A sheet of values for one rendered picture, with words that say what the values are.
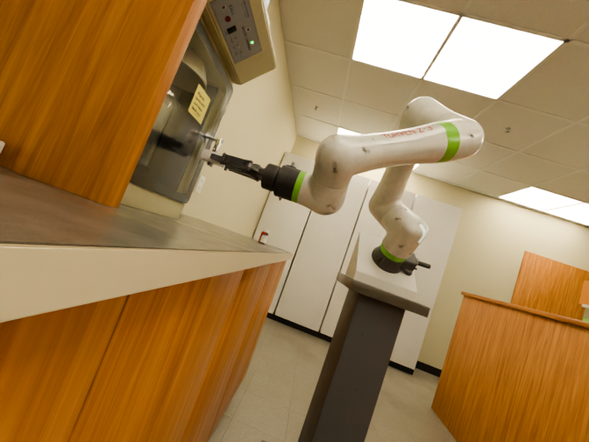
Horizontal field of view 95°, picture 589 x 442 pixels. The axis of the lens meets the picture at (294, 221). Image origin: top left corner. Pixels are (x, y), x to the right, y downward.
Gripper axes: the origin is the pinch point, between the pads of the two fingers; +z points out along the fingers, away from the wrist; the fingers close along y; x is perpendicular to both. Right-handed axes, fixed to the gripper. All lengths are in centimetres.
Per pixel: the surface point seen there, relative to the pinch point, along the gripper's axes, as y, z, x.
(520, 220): -329, -298, -130
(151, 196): 11.4, 5.7, 16.8
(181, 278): 46, -24, 24
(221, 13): 20.1, 1.3, -28.2
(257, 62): 1.0, -2.1, -31.7
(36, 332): 57, -21, 28
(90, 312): 53, -21, 27
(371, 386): -42, -76, 58
